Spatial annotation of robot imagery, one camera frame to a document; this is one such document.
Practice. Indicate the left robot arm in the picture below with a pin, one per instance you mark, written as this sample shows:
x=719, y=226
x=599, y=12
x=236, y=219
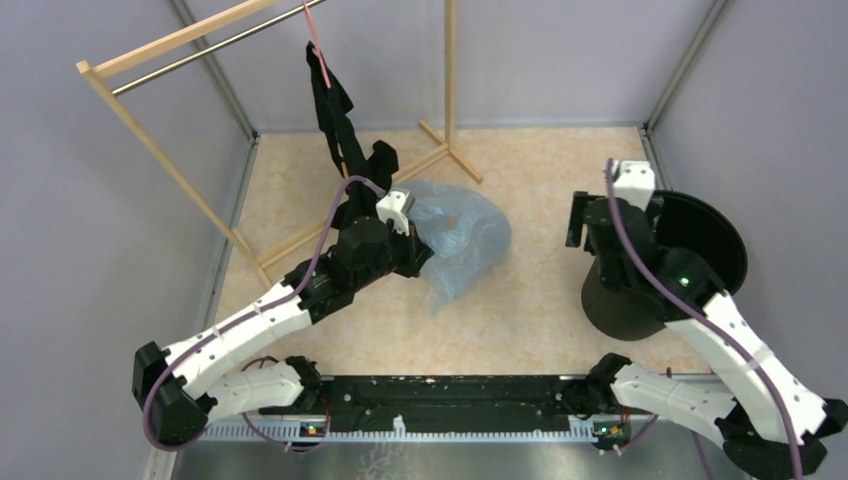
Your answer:
x=184, y=387

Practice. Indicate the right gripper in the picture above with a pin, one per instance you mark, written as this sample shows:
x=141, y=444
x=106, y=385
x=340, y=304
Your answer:
x=576, y=222

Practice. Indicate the blue plastic trash bag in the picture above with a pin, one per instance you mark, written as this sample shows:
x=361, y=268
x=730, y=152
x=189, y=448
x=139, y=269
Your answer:
x=467, y=232

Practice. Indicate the black trash bin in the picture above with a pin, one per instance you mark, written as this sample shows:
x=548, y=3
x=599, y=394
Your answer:
x=691, y=248

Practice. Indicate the black garment on hanger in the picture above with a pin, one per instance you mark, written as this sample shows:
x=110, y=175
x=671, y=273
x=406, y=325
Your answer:
x=332, y=105

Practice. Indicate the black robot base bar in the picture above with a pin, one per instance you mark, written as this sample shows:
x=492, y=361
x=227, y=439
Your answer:
x=498, y=404

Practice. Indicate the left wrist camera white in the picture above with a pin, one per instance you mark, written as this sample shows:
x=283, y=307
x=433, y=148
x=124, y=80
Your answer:
x=392, y=209

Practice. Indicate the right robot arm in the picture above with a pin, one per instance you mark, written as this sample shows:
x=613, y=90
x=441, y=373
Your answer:
x=764, y=419

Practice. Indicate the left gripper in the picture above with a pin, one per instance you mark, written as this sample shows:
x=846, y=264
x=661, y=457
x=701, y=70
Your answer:
x=416, y=249

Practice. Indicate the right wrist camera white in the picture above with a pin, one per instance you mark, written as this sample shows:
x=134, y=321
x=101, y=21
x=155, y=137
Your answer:
x=634, y=181

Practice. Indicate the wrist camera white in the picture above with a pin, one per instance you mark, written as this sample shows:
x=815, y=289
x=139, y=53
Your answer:
x=634, y=181
x=392, y=209

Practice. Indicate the pink clothes hanger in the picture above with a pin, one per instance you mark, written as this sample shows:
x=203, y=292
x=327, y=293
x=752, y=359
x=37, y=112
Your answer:
x=315, y=38

